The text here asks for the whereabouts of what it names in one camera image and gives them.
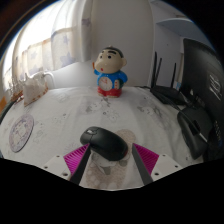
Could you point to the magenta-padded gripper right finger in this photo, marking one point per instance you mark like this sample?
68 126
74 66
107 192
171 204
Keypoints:
163 165

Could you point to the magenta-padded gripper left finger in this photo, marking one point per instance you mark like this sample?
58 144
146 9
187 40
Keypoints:
60 165

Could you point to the black computer mouse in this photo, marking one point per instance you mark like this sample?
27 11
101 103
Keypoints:
105 143

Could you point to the white printed tablecloth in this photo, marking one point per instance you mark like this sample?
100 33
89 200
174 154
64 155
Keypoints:
66 113

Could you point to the black router with antennas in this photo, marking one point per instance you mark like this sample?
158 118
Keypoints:
166 93

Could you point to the dark computer keyboard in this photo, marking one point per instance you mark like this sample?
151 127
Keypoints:
6 111

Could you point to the black computer monitor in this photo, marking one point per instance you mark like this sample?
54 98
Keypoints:
203 100

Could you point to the large white conch shell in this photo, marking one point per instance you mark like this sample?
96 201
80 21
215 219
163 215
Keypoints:
33 90

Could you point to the cartoon boy figurine clock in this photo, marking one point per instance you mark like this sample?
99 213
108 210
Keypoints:
109 71

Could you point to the white star-print curtain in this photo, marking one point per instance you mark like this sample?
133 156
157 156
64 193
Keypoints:
56 46

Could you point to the white wall shelf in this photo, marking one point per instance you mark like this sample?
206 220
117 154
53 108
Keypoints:
180 28

